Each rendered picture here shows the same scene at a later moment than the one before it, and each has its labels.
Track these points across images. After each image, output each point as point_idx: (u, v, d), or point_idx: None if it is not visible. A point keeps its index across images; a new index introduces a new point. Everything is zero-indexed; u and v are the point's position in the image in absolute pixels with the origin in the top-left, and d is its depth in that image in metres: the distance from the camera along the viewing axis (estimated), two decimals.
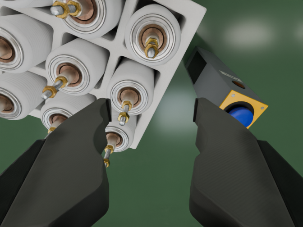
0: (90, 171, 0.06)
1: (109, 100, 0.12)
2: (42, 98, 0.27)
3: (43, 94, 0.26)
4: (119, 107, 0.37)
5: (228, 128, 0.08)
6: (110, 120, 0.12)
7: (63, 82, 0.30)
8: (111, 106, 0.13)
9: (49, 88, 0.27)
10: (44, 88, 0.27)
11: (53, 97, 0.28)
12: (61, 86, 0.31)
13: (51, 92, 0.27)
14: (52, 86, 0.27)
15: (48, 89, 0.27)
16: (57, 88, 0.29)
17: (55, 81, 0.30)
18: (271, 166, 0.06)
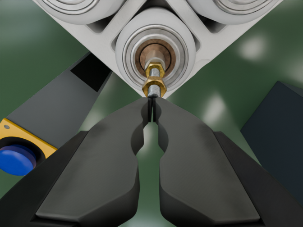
0: (124, 172, 0.06)
1: (151, 100, 0.12)
2: None
3: None
4: None
5: (187, 124, 0.09)
6: (149, 120, 0.11)
7: None
8: (152, 106, 0.13)
9: None
10: None
11: None
12: None
13: None
14: None
15: None
16: None
17: None
18: (227, 154, 0.07)
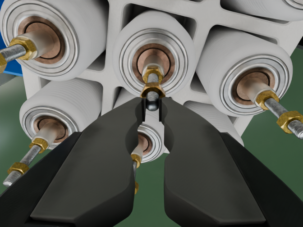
0: (119, 172, 0.06)
1: (145, 100, 0.12)
2: (147, 109, 0.13)
3: (153, 101, 0.12)
4: (233, 106, 0.22)
5: (193, 124, 0.09)
6: (143, 120, 0.11)
7: (160, 76, 0.17)
8: (145, 105, 0.13)
9: (156, 88, 0.13)
10: (145, 90, 0.13)
11: None
12: None
13: (159, 93, 0.13)
14: (158, 83, 0.14)
15: (153, 90, 0.13)
16: None
17: (145, 77, 0.17)
18: (234, 156, 0.07)
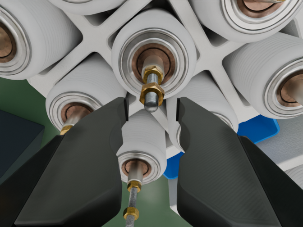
0: (105, 171, 0.06)
1: (127, 100, 0.12)
2: (148, 100, 0.12)
3: (156, 109, 0.12)
4: None
5: (210, 125, 0.09)
6: (126, 119, 0.12)
7: None
8: (128, 105, 0.13)
9: (159, 104, 0.14)
10: (161, 94, 0.13)
11: (142, 103, 0.14)
12: (144, 74, 0.17)
13: None
14: (161, 102, 0.14)
15: None
16: None
17: (156, 72, 0.16)
18: (252, 160, 0.07)
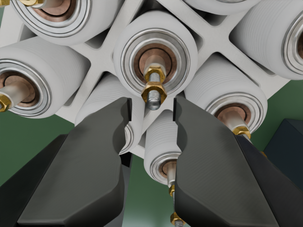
0: (107, 171, 0.06)
1: (130, 100, 0.12)
2: (147, 101, 0.12)
3: (158, 103, 0.12)
4: None
5: (207, 125, 0.09)
6: (130, 119, 0.12)
7: None
8: (131, 105, 0.13)
9: (164, 96, 0.13)
10: (158, 87, 0.13)
11: None
12: (146, 79, 0.17)
13: None
14: (167, 93, 0.14)
15: (161, 94, 0.13)
16: None
17: (152, 70, 0.16)
18: (248, 159, 0.07)
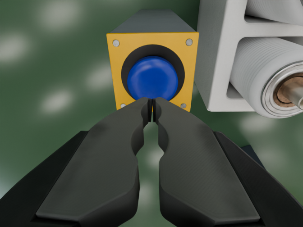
0: (124, 172, 0.06)
1: (151, 100, 0.12)
2: None
3: None
4: None
5: (187, 124, 0.09)
6: (149, 120, 0.11)
7: None
8: (152, 106, 0.13)
9: None
10: None
11: None
12: None
13: None
14: None
15: None
16: None
17: None
18: (227, 154, 0.07)
